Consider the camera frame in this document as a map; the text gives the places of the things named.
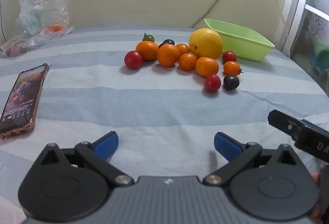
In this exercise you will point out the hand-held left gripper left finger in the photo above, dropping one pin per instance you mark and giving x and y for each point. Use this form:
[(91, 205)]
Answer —
[(108, 143)]

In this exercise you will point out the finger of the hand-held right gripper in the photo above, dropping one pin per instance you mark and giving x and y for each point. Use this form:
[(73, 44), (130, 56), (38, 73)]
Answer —
[(312, 123), (284, 122)]

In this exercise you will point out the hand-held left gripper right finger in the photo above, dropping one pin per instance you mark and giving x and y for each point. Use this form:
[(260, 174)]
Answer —
[(226, 145)]

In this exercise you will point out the dark purple cherry tomato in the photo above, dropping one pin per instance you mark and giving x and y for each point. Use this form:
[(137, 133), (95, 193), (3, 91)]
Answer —
[(231, 82), (169, 41)]

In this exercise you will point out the red cherry tomato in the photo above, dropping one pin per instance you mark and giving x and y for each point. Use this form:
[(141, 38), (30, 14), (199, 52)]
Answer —
[(133, 59), (229, 56), (212, 83)]

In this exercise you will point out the orange cherry tomato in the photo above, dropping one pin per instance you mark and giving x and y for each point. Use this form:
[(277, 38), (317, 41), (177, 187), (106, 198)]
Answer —
[(231, 68)]

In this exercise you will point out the green plastic basket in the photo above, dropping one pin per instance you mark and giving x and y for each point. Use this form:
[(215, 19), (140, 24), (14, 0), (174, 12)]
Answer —
[(244, 46)]

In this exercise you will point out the large yellow citrus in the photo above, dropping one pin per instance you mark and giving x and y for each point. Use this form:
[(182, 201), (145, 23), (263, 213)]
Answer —
[(205, 43)]

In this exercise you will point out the green cherry tomato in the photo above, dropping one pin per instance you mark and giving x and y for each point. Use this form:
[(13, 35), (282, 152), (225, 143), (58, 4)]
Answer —
[(149, 38)]

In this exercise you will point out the person's right hand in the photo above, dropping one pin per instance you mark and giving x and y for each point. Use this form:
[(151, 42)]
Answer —
[(314, 177)]

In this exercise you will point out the striped bed sheet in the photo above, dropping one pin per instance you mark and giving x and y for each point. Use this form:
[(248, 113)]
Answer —
[(154, 105)]

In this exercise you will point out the green round container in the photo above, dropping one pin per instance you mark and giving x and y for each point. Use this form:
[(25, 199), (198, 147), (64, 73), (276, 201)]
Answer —
[(321, 55)]

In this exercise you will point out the smartphone in pink case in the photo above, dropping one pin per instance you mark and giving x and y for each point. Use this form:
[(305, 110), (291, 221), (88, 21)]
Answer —
[(21, 95)]

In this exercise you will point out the bagged orange mandarin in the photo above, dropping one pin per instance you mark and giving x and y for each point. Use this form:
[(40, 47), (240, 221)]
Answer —
[(55, 28)]

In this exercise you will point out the clear plastic bag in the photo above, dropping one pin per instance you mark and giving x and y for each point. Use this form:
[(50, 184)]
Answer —
[(38, 16)]

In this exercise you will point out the white window frame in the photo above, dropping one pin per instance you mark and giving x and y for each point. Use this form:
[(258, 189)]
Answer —
[(293, 8)]

